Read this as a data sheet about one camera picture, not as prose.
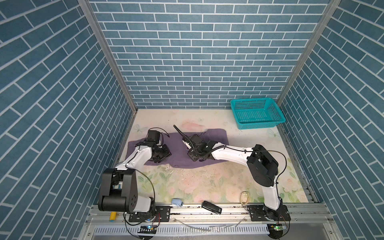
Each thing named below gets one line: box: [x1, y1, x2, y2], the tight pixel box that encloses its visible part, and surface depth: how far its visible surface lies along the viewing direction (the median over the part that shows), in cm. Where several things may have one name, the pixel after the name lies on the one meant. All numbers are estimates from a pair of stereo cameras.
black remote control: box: [201, 200, 223, 215], surface depth 75 cm
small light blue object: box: [171, 198, 183, 207], surface depth 77 cm
